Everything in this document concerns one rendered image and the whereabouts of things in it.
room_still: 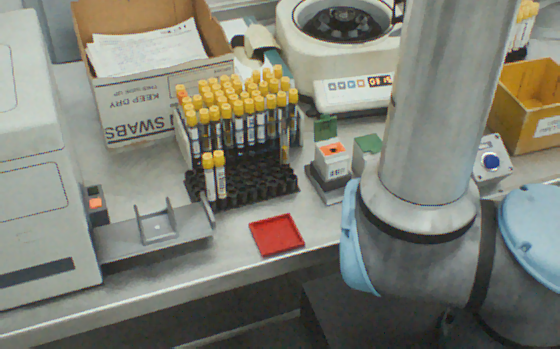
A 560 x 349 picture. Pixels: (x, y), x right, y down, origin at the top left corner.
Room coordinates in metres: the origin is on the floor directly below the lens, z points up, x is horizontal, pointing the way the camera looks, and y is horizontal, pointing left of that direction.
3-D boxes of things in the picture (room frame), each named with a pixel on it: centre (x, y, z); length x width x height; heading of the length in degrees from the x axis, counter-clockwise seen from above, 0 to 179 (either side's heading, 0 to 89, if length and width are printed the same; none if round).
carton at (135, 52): (1.06, 0.24, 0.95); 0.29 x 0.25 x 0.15; 20
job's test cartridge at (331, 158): (0.81, -0.08, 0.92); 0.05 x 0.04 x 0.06; 22
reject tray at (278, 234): (0.69, 0.01, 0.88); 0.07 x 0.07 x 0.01; 20
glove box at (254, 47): (1.11, 0.06, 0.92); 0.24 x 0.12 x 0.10; 20
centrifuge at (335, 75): (1.13, -0.12, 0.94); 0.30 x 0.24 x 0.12; 11
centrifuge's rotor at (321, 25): (1.15, -0.12, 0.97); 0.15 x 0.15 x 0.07
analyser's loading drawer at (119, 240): (0.66, 0.20, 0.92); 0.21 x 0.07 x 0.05; 110
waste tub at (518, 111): (0.96, -0.44, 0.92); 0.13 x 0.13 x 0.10; 18
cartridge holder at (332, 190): (0.81, -0.08, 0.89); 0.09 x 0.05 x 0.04; 22
